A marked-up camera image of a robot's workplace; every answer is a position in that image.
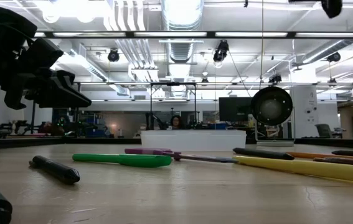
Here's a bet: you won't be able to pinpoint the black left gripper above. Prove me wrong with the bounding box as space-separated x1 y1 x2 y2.
4 37 92 110

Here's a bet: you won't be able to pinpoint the green pen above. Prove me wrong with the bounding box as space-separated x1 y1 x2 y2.
72 153 173 169

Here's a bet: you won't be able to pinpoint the purple scissors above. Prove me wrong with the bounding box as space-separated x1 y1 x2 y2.
124 147 240 164

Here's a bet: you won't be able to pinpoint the clear plastic supply box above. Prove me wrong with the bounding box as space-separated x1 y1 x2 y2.
141 129 247 152

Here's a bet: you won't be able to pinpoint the orange pencil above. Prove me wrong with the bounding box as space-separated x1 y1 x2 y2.
286 151 353 163

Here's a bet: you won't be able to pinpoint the brown pencil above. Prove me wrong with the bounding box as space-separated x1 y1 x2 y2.
312 156 353 168

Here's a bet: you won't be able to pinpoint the yellow marker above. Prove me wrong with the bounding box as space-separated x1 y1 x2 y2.
232 155 353 185

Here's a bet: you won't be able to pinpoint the person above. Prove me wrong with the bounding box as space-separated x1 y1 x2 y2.
169 114 184 131

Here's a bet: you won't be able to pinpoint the grey office chair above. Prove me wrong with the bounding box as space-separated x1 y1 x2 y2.
314 123 335 139

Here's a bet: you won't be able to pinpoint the black computer monitor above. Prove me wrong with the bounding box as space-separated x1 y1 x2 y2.
219 96 253 123

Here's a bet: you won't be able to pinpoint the thin hanging cable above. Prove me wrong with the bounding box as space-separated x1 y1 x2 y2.
259 0 265 90

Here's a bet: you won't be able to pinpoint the black background rig frame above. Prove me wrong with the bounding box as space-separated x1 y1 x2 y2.
149 82 197 131

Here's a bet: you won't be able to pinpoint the silver ventilation duct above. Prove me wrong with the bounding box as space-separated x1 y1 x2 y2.
160 0 205 63

